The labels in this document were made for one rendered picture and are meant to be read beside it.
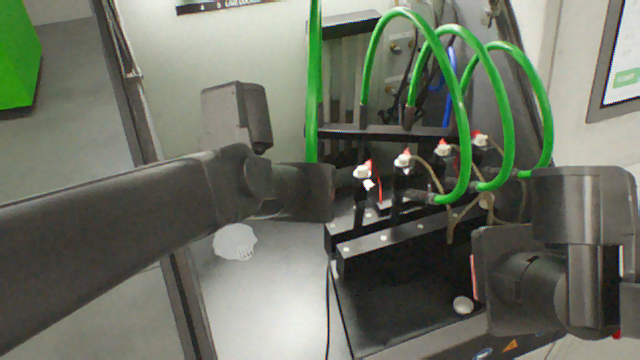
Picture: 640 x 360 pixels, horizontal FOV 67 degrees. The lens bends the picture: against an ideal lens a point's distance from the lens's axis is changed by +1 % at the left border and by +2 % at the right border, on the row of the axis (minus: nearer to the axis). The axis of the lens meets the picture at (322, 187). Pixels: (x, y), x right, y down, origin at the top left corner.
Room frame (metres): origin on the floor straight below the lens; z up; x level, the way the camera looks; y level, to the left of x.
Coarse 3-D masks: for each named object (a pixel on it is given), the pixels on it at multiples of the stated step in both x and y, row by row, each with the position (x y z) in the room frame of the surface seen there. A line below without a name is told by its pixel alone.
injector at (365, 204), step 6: (354, 174) 0.61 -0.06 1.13; (354, 180) 0.61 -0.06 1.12; (366, 180) 0.61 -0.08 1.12; (354, 186) 0.61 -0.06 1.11; (360, 186) 0.60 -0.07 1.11; (354, 192) 0.61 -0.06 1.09; (360, 192) 0.60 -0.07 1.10; (366, 192) 0.61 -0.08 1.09; (354, 198) 0.61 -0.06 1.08; (360, 198) 0.60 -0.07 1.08; (366, 198) 0.61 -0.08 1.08; (354, 204) 0.61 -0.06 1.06; (360, 204) 0.60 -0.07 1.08; (366, 204) 0.59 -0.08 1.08; (354, 210) 0.61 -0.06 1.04; (360, 210) 0.61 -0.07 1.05; (354, 216) 0.61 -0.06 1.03; (360, 216) 0.61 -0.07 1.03; (354, 222) 0.61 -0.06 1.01; (360, 222) 0.61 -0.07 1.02; (354, 228) 0.61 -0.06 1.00; (360, 228) 0.61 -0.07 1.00; (354, 234) 0.61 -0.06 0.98; (360, 234) 0.61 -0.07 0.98
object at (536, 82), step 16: (496, 48) 0.72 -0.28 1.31; (512, 48) 0.69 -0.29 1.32; (528, 64) 0.65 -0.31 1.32; (464, 80) 0.77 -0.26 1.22; (464, 96) 0.77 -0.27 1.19; (544, 96) 0.61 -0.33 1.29; (544, 112) 0.60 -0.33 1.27; (448, 128) 0.78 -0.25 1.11; (544, 128) 0.59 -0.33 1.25; (544, 144) 0.58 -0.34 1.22; (544, 160) 0.57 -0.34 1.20; (496, 176) 0.64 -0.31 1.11; (512, 176) 0.61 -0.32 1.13; (528, 176) 0.58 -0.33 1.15
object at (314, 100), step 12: (312, 0) 0.60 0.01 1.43; (312, 12) 0.58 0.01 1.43; (312, 24) 0.56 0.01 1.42; (312, 36) 0.54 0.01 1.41; (312, 48) 0.52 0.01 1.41; (312, 60) 0.51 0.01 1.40; (312, 72) 0.50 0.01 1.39; (312, 84) 0.48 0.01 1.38; (312, 96) 0.47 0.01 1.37; (312, 108) 0.46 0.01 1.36; (312, 120) 0.45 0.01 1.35; (312, 132) 0.45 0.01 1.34; (312, 144) 0.44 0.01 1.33; (312, 156) 0.43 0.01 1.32
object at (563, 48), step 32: (512, 0) 0.87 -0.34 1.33; (544, 0) 0.80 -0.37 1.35; (576, 0) 0.82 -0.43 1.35; (608, 0) 0.84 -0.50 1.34; (544, 32) 0.79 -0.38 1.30; (576, 32) 0.81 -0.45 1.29; (544, 64) 0.78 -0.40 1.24; (576, 64) 0.80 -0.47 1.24; (576, 96) 0.79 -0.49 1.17; (576, 128) 0.78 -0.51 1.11; (608, 128) 0.81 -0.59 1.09; (576, 160) 0.77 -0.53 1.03; (608, 160) 0.80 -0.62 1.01; (576, 352) 0.54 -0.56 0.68; (608, 352) 0.59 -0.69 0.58
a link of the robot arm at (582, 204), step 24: (552, 168) 0.27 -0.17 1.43; (576, 168) 0.27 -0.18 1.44; (600, 168) 0.26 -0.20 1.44; (552, 192) 0.26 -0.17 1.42; (576, 192) 0.25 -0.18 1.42; (600, 192) 0.25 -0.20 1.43; (624, 192) 0.25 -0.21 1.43; (552, 216) 0.25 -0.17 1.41; (576, 216) 0.24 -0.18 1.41; (600, 216) 0.24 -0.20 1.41; (624, 216) 0.23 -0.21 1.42; (552, 240) 0.24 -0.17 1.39; (576, 240) 0.23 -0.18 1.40; (600, 240) 0.23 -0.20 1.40; (624, 240) 0.22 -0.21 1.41; (624, 264) 0.21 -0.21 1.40; (624, 288) 0.19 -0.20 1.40; (624, 312) 0.18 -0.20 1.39; (624, 336) 0.17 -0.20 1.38
